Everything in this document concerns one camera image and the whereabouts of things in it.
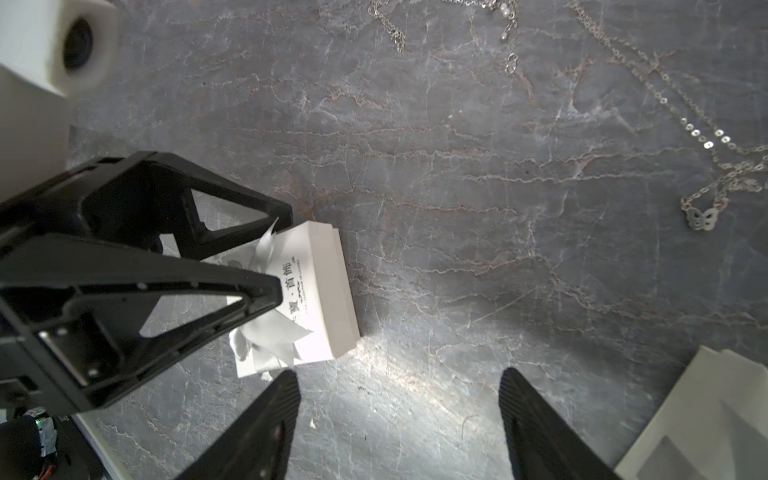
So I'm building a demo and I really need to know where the white jewelry box lid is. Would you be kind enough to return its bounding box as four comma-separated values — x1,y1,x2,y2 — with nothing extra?
615,346,767,479

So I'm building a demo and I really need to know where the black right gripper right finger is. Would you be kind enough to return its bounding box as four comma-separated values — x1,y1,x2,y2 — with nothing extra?
498,367,619,480

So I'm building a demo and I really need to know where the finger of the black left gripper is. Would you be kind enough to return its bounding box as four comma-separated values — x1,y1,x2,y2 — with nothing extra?
1,152,293,260

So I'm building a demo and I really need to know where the white jewelry box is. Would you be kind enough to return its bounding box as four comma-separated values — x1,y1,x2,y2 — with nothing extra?
220,221,361,378

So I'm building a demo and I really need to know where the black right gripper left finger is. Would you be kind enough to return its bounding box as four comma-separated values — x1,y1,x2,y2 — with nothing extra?
179,369,301,480

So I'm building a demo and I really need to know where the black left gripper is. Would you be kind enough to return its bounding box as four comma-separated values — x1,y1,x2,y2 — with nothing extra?
1,234,282,415

